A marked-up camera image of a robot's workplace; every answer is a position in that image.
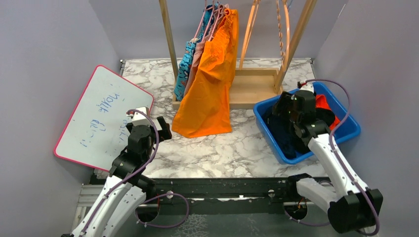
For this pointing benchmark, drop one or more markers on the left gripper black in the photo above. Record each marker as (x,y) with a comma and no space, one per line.
(165,134)

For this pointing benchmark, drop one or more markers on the blue shark print shorts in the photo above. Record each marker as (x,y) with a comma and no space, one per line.
(184,70)

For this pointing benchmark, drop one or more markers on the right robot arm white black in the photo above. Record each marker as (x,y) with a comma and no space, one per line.
(352,206)

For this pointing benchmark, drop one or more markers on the orange shorts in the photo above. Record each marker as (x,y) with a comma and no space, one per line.
(205,110)

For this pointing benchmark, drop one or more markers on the orange hanger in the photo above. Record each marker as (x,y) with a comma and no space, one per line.
(283,19)
(248,32)

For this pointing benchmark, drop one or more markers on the black mounting rail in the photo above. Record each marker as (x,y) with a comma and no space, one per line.
(212,196)

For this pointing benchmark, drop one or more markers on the pink hanger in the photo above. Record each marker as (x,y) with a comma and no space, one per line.
(212,16)

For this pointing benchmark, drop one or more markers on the wooden clothes rack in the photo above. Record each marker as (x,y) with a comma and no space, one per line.
(252,85)

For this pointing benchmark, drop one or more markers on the pink beige shorts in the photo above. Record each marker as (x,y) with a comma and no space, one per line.
(193,65)

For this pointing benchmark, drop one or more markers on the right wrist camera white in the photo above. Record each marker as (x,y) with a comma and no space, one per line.
(307,86)

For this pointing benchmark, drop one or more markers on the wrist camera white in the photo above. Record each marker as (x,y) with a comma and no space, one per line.
(307,86)
(138,118)

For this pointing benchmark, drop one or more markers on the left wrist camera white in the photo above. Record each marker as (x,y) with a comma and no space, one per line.
(138,118)

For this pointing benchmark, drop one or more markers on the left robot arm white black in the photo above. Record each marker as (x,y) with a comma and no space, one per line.
(125,187)

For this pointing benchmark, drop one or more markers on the black shorts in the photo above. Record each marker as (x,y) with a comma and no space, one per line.
(311,126)

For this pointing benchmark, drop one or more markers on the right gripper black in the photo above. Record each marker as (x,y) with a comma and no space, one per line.
(285,98)

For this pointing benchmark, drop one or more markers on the blue plastic bin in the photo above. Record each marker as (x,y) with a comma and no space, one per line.
(347,131)

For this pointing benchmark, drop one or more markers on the whiteboard with pink frame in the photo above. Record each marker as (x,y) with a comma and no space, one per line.
(96,131)

